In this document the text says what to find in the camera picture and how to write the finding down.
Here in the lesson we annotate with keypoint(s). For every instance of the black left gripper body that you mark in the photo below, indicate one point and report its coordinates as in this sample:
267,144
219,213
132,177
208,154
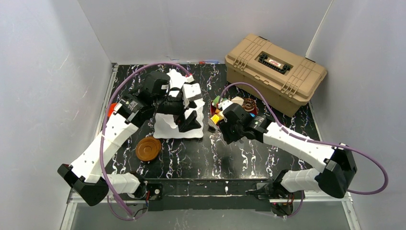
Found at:
183,112

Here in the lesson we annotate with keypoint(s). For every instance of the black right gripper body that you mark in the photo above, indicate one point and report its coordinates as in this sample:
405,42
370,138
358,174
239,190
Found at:
228,128

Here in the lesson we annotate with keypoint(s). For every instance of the white three-tier cake stand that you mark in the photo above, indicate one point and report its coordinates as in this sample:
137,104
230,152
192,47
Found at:
165,126

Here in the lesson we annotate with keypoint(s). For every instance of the yellow layered cake piece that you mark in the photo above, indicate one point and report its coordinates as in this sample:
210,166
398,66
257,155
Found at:
215,119

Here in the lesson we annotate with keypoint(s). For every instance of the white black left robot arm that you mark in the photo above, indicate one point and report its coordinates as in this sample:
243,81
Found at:
86,174

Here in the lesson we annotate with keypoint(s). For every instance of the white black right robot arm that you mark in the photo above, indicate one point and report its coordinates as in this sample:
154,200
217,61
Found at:
333,168

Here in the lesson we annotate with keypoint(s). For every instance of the chocolate sprinkled donut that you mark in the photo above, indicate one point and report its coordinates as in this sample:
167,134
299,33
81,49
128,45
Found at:
249,105

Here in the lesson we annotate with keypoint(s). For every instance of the white triangle cake slice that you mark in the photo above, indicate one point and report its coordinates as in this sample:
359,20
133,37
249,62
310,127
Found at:
237,100

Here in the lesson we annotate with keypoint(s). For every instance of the red dessert tray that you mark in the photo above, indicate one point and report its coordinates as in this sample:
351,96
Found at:
216,111

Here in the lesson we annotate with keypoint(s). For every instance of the green swirl roll cake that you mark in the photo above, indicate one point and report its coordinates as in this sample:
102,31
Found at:
216,101

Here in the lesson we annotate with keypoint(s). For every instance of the brown round wooden lid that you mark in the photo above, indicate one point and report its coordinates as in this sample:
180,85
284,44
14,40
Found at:
148,149

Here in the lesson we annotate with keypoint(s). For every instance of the red blue screwdriver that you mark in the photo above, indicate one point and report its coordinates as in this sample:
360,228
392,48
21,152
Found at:
209,62

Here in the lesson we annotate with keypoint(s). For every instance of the orange plastic cup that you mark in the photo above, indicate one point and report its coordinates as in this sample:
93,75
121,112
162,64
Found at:
111,109

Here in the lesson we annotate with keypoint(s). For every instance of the tan plastic toolbox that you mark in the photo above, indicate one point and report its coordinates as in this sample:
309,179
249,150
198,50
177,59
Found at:
286,80

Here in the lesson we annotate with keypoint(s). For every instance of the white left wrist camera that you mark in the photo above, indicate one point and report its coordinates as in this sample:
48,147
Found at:
191,89

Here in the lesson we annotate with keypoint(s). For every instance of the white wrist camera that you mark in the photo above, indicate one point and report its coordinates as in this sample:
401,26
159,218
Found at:
191,89
224,104

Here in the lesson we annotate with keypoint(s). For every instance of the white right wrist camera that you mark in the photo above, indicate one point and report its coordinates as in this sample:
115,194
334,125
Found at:
224,104

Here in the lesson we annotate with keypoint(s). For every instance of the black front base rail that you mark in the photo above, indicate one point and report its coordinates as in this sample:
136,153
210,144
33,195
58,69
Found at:
207,194

